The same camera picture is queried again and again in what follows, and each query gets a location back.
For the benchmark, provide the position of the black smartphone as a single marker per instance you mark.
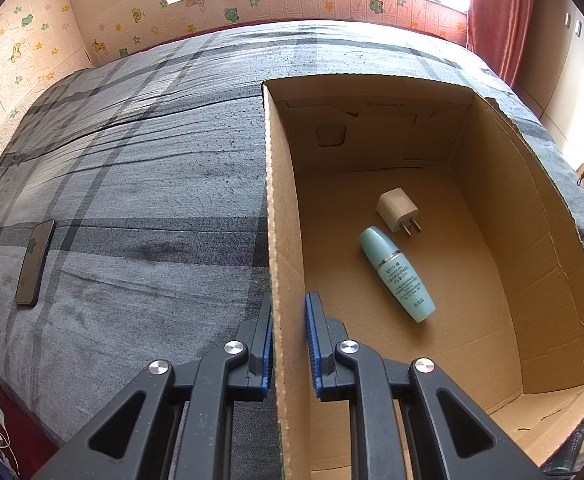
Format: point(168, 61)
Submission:
point(34, 265)

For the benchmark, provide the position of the red curtain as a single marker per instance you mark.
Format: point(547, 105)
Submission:
point(499, 15)

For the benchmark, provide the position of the teal cosmetic bottle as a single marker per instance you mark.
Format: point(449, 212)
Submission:
point(397, 275)

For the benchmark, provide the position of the cardboard box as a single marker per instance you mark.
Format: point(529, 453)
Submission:
point(472, 260)

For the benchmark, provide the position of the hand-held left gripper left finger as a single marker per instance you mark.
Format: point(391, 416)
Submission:
point(267, 355)

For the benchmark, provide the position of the small white charger plug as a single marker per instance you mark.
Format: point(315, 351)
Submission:
point(394, 207)

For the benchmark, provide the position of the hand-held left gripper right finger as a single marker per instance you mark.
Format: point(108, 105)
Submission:
point(313, 340)

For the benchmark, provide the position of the cream wardrobe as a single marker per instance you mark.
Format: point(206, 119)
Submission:
point(567, 70)

